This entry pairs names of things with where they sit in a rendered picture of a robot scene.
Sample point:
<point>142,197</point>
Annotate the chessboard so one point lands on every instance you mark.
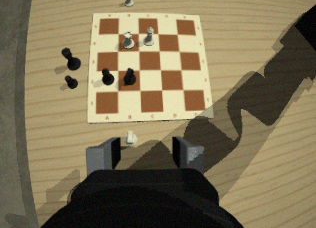
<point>172,81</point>

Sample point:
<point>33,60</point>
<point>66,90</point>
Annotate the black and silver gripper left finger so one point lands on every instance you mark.
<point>104,156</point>

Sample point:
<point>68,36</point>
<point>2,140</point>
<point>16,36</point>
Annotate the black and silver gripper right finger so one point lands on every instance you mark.
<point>187,155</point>

